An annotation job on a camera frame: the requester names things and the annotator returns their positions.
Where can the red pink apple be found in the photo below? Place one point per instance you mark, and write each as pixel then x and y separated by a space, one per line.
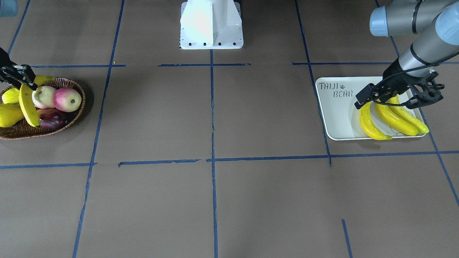
pixel 67 99

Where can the brown woven basket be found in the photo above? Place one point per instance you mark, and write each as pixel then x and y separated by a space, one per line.
pixel 22 130

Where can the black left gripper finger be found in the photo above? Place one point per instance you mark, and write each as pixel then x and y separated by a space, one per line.
pixel 364 96

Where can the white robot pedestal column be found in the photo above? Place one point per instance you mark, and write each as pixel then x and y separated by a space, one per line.
pixel 211 24

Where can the yellow banana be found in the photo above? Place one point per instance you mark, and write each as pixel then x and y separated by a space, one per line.
pixel 25 101
pixel 394 121
pixel 408 117
pixel 368 126

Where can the dark red apple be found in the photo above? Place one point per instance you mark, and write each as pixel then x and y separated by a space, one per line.
pixel 52 118

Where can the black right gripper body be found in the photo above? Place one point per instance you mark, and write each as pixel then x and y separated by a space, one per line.
pixel 14 76

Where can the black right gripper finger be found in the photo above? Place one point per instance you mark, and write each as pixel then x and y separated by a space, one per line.
pixel 32 86

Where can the yellow lemon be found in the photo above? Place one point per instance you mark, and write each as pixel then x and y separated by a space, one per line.
pixel 11 96

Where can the pale green apple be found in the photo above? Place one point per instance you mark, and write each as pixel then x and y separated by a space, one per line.
pixel 43 97

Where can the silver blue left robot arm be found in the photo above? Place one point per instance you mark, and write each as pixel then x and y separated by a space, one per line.
pixel 436 24

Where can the yellow mango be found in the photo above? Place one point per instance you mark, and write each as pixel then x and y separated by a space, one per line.
pixel 10 114

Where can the white bear print tray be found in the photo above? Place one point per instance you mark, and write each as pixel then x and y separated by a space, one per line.
pixel 337 97

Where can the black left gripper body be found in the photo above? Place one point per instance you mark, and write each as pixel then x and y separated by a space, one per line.
pixel 393 76

